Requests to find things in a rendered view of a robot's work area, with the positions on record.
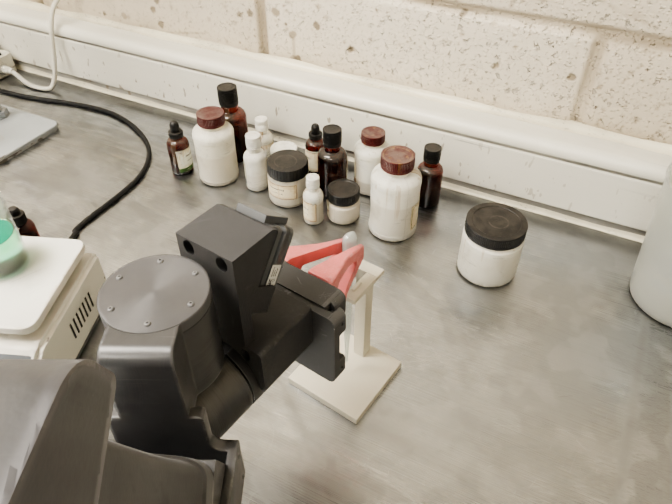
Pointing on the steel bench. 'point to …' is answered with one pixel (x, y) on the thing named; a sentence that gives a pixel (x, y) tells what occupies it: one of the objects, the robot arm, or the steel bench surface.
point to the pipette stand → (314, 386)
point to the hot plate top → (37, 283)
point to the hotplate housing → (64, 318)
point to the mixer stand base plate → (22, 132)
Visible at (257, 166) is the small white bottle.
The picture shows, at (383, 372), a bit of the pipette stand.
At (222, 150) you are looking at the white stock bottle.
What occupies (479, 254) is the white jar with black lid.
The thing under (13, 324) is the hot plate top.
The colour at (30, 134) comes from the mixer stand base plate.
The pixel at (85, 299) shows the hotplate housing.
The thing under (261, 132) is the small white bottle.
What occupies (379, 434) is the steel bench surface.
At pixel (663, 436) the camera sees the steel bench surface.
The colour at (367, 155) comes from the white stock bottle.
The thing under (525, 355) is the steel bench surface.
